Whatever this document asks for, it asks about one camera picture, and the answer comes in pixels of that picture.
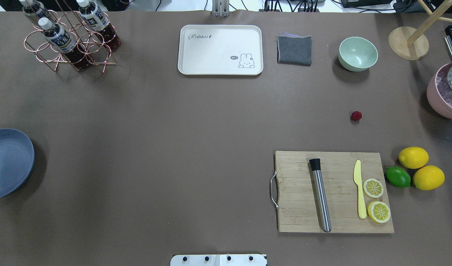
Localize yellow plastic knife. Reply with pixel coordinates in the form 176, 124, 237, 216
353, 160, 367, 219

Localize mint green bowl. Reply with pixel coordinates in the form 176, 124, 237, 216
338, 37, 379, 71

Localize blue round plate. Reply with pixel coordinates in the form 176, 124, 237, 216
0, 129, 35, 198

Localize yellow lemon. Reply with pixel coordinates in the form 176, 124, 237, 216
398, 147, 429, 169
413, 165, 445, 191

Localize white camera pole base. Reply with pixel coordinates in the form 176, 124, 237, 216
170, 254, 268, 266

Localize lemon half slice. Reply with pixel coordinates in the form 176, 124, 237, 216
363, 178, 384, 198
367, 201, 391, 223

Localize dark drink bottle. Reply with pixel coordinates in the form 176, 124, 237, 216
77, 0, 121, 51
38, 17, 91, 69
19, 0, 55, 27

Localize grey folded cloth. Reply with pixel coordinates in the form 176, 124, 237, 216
276, 33, 313, 66

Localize cream rabbit tray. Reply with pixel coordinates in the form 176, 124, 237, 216
177, 25, 263, 76

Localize steel muddler black tip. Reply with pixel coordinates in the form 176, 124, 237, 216
309, 158, 331, 233

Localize pink bowl with ice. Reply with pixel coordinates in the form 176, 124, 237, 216
427, 63, 452, 119

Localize dark drink bottle middle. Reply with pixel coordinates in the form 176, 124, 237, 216
38, 17, 91, 69

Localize aluminium frame post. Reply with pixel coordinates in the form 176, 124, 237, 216
211, 0, 230, 17

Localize wooden mug tree stand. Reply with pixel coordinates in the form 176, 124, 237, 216
388, 0, 452, 60

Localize dark drink bottle far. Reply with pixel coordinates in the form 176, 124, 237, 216
19, 0, 55, 27

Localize green lime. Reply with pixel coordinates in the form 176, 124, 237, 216
385, 167, 411, 188

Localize red strawberry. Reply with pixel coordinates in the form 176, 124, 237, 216
350, 111, 363, 122

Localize dark drink bottle near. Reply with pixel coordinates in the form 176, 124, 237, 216
77, 0, 121, 51

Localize copper wire bottle rack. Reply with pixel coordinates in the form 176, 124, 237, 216
21, 0, 121, 72

